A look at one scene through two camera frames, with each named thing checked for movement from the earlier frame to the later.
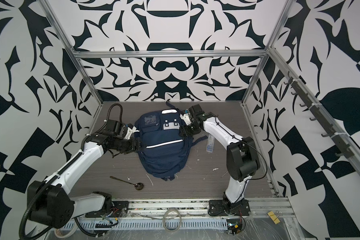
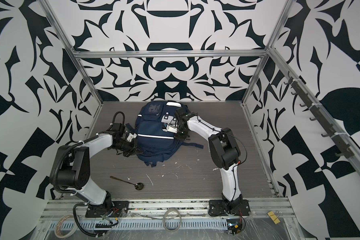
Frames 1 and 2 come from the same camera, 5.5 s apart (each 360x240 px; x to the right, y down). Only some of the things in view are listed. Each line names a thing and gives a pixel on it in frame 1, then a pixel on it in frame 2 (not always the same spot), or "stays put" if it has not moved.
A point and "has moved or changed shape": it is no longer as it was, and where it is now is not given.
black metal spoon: x=138 y=186 stays put
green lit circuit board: x=234 y=225 stays put
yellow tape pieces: x=274 y=217 stays put
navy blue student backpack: x=166 y=150 has moved or changed shape
